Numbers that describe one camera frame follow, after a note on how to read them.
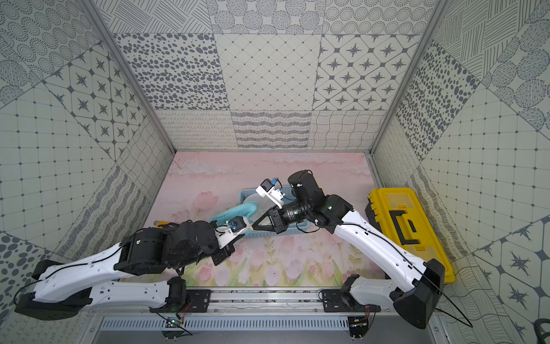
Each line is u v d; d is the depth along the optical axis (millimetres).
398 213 780
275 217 543
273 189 579
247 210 647
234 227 493
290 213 555
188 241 409
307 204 520
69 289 415
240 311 730
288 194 583
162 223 932
